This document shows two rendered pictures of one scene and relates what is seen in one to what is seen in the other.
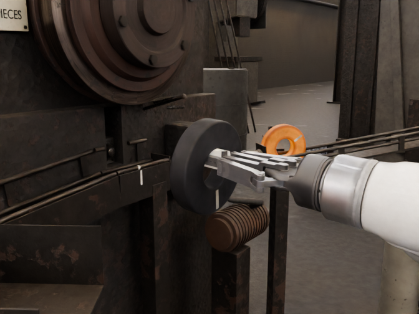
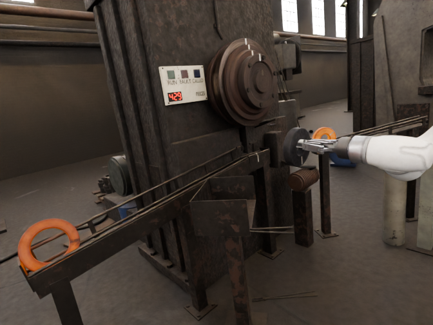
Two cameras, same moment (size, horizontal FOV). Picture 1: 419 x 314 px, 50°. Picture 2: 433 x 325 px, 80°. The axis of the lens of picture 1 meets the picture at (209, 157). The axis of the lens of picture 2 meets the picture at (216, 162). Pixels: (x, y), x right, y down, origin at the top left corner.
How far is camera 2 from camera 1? 0.35 m
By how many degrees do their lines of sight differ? 12
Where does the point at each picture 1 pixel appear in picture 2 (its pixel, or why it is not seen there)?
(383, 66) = (378, 88)
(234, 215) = (302, 173)
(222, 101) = not seen: hidden behind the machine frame
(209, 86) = not seen: hidden behind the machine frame
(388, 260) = (386, 191)
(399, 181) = (381, 142)
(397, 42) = (386, 72)
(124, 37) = (249, 97)
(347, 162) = (358, 138)
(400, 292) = (394, 207)
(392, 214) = (379, 155)
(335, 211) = (354, 157)
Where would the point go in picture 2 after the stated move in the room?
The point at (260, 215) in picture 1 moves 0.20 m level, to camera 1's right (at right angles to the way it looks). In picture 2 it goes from (315, 173) to (348, 171)
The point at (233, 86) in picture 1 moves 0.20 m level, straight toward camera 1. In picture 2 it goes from (288, 110) to (288, 111)
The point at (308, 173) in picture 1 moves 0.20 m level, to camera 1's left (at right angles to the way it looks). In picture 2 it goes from (342, 144) to (280, 149)
